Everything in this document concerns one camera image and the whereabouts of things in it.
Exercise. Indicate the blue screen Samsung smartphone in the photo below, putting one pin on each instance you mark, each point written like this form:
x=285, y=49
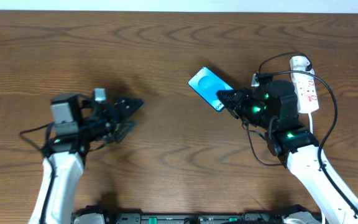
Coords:
x=207, y=84

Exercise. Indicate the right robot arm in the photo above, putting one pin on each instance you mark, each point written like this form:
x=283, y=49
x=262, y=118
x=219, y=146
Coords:
x=273, y=107

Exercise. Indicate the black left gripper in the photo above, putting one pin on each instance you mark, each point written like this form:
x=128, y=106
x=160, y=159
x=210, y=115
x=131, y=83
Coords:
x=115, y=117

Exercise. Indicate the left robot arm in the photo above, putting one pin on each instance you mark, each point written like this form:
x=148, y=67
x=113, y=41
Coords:
x=78, y=120

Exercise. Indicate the white power strip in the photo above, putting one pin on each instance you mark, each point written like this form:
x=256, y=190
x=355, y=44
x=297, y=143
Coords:
x=304, y=85

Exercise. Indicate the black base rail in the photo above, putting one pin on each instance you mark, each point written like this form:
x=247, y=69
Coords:
x=293, y=214

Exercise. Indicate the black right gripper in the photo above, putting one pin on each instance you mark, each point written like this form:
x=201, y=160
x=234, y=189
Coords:
x=239, y=102

